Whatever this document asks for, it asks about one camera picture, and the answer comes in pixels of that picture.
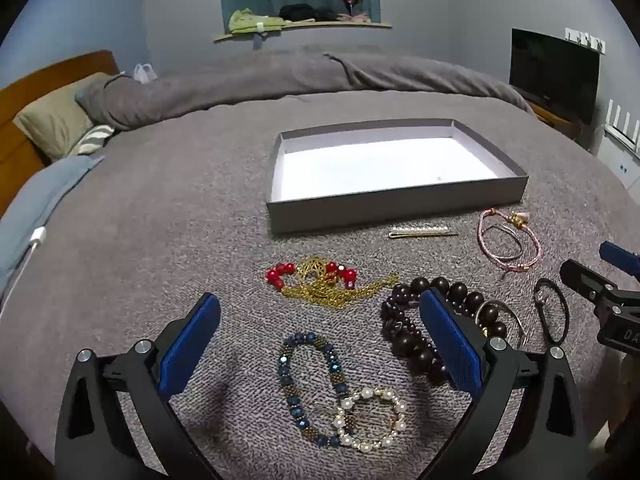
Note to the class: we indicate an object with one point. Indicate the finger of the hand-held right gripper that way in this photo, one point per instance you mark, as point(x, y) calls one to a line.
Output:
point(582, 278)
point(620, 256)

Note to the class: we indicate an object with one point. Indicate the white router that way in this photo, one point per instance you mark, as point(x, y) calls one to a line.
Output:
point(620, 135)

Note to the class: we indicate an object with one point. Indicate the silver bangle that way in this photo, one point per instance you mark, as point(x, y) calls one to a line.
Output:
point(521, 327)

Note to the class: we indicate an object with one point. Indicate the striped pillow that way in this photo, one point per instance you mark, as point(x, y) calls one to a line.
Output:
point(92, 140)

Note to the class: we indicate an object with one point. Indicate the grey cardboard box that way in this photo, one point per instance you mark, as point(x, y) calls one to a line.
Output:
point(380, 170)

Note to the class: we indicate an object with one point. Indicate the black television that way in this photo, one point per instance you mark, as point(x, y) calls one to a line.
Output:
point(552, 72)

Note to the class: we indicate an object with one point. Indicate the grey duvet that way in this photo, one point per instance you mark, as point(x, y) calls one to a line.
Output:
point(280, 80)

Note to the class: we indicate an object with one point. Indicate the pink small item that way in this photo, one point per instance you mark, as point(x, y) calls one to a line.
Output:
point(357, 18)

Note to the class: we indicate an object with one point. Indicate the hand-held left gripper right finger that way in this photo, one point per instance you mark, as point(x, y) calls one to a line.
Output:
point(450, 345)

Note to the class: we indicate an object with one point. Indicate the green cloth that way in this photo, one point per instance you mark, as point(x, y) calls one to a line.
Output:
point(250, 21)

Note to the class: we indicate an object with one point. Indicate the wooden television stand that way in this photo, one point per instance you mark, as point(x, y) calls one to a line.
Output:
point(555, 116)

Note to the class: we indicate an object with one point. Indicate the wooden window sill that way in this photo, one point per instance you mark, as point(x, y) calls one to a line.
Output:
point(320, 29)

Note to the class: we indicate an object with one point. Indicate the white plastic bag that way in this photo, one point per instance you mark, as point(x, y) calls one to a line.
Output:
point(144, 74)

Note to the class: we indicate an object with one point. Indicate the pearl bar hair clip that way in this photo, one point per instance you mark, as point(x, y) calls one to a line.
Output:
point(425, 231)

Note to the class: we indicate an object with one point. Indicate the white hanging strip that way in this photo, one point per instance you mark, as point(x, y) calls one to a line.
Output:
point(258, 35)

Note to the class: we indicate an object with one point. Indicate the wooden headboard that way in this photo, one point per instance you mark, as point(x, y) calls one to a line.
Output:
point(20, 105)

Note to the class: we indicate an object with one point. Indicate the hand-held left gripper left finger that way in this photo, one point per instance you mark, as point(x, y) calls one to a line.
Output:
point(187, 345)

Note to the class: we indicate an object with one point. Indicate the tan pillow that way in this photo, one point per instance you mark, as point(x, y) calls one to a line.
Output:
point(55, 115)

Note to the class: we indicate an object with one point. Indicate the grey fleece bedspread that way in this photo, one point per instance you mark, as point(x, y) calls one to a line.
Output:
point(175, 220)

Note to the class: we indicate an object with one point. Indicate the white wall sockets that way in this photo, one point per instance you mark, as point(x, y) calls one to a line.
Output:
point(585, 39)

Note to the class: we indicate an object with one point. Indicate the light blue sheet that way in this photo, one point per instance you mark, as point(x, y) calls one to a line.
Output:
point(30, 200)

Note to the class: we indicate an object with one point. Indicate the black cloth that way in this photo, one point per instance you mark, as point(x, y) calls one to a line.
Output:
point(300, 11)

